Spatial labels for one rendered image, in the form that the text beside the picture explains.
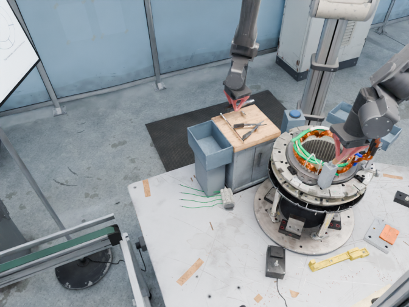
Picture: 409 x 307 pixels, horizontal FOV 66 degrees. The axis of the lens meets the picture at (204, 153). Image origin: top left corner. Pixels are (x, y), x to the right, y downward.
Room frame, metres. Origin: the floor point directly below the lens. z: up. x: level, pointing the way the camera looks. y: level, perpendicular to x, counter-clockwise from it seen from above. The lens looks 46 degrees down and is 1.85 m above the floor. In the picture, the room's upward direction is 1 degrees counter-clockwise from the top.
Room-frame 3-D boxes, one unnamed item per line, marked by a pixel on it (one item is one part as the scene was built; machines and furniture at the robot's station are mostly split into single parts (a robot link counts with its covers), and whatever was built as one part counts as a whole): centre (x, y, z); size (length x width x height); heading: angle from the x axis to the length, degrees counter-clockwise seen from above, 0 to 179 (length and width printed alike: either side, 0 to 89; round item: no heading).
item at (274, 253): (0.49, -0.24, 0.81); 0.10 x 0.06 x 0.06; 169
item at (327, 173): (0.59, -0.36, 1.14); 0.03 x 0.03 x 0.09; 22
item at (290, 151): (0.71, -0.39, 1.05); 0.22 x 0.22 x 0.12
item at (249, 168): (0.92, -0.16, 0.91); 0.19 x 0.19 x 0.26; 24
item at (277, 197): (0.68, -0.26, 0.91); 0.02 x 0.02 x 0.21
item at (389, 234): (0.58, -0.68, 0.80); 0.07 x 0.05 x 0.01; 137
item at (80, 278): (0.89, 0.76, 0.01); 0.34 x 0.34 x 0.02
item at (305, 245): (0.71, -0.39, 0.80); 0.39 x 0.39 x 0.01
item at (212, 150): (0.85, -0.02, 0.92); 0.17 x 0.11 x 0.28; 24
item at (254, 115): (0.92, -0.16, 1.05); 0.20 x 0.19 x 0.02; 114
